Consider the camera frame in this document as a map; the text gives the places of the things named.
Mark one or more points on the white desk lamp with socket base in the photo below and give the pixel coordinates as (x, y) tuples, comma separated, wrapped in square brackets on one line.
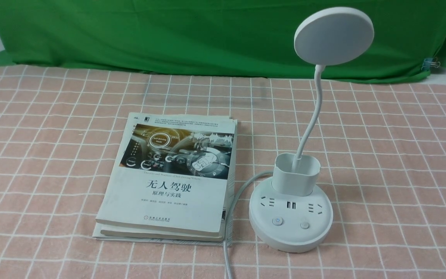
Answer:
[(288, 211)]

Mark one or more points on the pink checkered tablecloth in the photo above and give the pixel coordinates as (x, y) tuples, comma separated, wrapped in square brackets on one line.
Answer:
[(382, 149)]

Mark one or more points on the blue binder clip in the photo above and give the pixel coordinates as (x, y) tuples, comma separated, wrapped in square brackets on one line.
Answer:
[(430, 63)]

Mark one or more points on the green backdrop cloth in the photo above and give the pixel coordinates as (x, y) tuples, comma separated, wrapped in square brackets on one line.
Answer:
[(244, 38)]

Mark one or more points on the top self-driving textbook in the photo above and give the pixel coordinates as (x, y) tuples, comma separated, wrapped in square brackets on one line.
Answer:
[(164, 182)]

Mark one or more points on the bottom book under textbook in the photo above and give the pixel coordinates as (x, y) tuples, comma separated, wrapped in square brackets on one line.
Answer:
[(161, 239)]

